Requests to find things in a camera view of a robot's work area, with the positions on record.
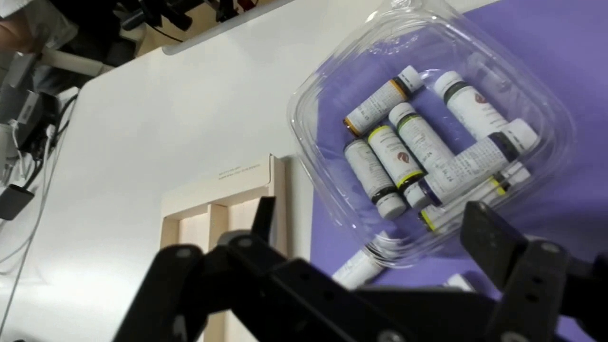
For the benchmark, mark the white bottle orange band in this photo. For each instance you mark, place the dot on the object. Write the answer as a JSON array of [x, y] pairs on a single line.
[[380, 104]]

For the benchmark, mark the purple mat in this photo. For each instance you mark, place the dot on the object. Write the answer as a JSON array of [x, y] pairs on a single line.
[[570, 62]]

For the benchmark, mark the white bottle black band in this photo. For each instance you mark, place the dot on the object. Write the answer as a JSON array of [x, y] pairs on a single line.
[[371, 173]]

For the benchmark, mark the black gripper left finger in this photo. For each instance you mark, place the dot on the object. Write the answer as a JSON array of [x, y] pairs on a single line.
[[253, 296]]

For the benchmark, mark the white bottle yellow band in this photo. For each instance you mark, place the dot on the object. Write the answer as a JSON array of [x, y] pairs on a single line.
[[505, 180], [395, 157]]

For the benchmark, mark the white bottle plain label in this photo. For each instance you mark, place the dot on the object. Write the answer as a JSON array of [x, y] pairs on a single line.
[[420, 135]]

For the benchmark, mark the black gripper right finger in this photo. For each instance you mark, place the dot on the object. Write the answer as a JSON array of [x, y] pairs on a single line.
[[538, 290]]

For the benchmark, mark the long white bottle dark band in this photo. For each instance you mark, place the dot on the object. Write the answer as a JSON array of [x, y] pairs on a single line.
[[481, 161]]

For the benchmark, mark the clear plastic clamshell container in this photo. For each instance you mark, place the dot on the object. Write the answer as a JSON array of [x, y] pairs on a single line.
[[329, 106]]

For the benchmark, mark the wooden tray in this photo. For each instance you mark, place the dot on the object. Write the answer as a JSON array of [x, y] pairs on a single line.
[[253, 176]]

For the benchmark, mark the black power adapter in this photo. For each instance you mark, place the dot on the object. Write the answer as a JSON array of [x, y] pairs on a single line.
[[13, 201]]

